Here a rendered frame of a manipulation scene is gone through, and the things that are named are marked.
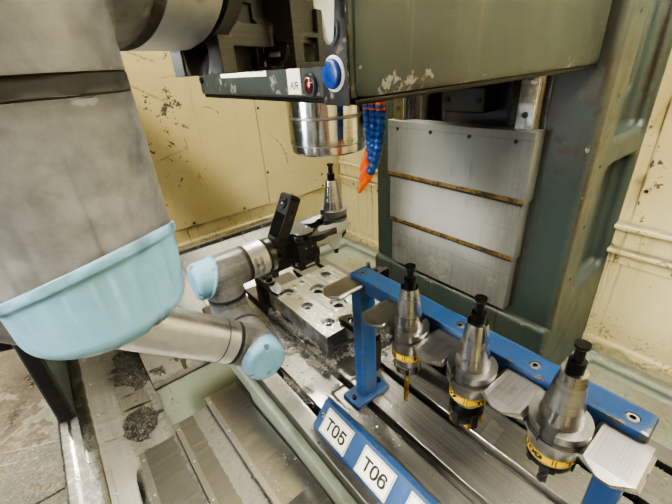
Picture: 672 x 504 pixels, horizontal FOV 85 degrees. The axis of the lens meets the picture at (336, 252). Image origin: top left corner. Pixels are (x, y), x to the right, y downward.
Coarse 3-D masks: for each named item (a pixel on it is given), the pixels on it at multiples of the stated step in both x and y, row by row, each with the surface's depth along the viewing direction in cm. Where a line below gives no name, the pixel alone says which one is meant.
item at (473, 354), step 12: (468, 324) 45; (468, 336) 45; (480, 336) 45; (468, 348) 46; (480, 348) 45; (456, 360) 48; (468, 360) 46; (480, 360) 46; (468, 372) 47; (480, 372) 46
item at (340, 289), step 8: (344, 280) 70; (352, 280) 70; (328, 288) 68; (336, 288) 68; (344, 288) 68; (352, 288) 68; (360, 288) 68; (328, 296) 66; (336, 296) 66; (344, 296) 66
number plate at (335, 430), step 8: (328, 416) 75; (336, 416) 74; (328, 424) 75; (336, 424) 73; (344, 424) 72; (328, 432) 74; (336, 432) 73; (344, 432) 72; (352, 432) 70; (328, 440) 73; (336, 440) 72; (344, 440) 71; (336, 448) 72; (344, 448) 70
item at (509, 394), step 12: (504, 372) 48; (516, 372) 47; (492, 384) 46; (504, 384) 46; (516, 384) 46; (528, 384) 46; (540, 384) 46; (492, 396) 44; (504, 396) 44; (516, 396) 44; (528, 396) 44; (492, 408) 43; (504, 408) 43; (516, 408) 43
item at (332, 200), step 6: (336, 180) 81; (330, 186) 81; (336, 186) 81; (330, 192) 81; (336, 192) 82; (324, 198) 83; (330, 198) 82; (336, 198) 82; (324, 204) 83; (330, 204) 82; (336, 204) 82; (330, 210) 83; (336, 210) 83
